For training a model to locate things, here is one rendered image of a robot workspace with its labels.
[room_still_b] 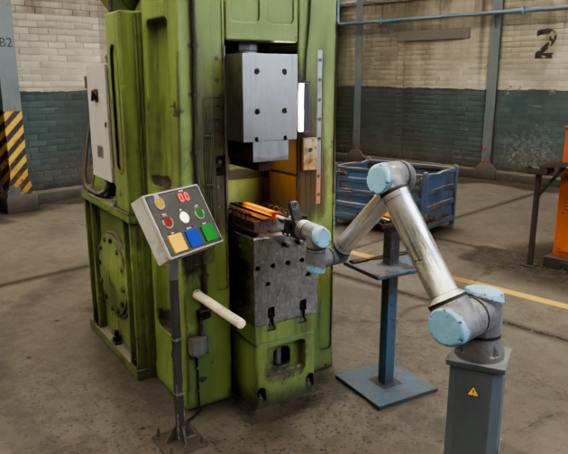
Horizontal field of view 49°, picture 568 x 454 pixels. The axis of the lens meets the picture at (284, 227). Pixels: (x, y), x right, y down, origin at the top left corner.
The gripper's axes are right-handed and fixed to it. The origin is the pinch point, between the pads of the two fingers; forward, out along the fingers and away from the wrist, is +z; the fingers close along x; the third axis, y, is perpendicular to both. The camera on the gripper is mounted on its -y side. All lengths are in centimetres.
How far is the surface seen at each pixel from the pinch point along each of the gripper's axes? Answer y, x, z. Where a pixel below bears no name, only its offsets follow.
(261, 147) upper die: -32.9, -8.1, 4.2
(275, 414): 100, -8, -13
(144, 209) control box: -14, -73, -14
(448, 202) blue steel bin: 76, 353, 209
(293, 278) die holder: 32.9, 6.7, -4.1
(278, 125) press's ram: -42.6, 1.5, 4.6
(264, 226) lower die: 5.7, -6.4, 2.8
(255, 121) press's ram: -45.2, -10.9, 4.7
